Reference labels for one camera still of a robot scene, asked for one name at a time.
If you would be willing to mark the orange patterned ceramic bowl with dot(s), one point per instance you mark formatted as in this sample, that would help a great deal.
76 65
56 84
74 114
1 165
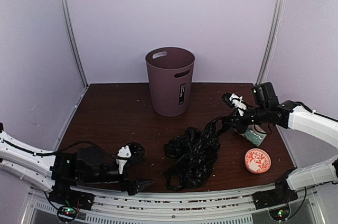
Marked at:
257 161

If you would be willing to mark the right aluminium frame post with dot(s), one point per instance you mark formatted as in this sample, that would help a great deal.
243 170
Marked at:
271 41

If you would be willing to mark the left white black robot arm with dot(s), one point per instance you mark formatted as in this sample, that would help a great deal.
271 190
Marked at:
33 164

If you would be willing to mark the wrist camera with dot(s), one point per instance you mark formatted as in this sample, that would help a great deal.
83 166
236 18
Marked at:
234 101
130 154

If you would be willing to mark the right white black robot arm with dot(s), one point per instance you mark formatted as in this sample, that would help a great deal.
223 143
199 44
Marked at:
289 115

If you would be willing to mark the left aluminium frame post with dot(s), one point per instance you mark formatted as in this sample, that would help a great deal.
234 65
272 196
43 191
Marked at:
72 42

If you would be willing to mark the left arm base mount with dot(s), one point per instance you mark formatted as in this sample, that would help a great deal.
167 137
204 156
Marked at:
68 203

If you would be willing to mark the aluminium front rail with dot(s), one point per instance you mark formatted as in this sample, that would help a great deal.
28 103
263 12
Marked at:
229 206

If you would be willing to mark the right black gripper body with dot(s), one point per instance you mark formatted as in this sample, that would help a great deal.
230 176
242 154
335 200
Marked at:
261 116

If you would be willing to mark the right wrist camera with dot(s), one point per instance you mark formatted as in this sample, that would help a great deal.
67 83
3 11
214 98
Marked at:
234 101

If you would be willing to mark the black plastic trash bag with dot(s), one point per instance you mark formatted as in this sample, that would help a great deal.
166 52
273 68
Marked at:
195 152

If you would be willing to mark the mauve plastic trash bin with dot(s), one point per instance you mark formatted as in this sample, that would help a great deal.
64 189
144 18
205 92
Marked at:
170 71

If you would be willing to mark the floral ceramic mug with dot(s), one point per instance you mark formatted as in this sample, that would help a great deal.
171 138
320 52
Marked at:
255 135

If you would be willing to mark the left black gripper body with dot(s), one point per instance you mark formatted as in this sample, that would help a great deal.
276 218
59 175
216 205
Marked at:
100 178

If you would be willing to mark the aluminium frame post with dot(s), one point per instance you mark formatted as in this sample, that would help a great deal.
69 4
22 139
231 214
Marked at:
271 41
72 42

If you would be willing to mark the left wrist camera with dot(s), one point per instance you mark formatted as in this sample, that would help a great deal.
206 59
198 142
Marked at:
130 154

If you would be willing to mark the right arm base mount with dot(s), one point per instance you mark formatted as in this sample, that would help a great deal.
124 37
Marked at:
278 205

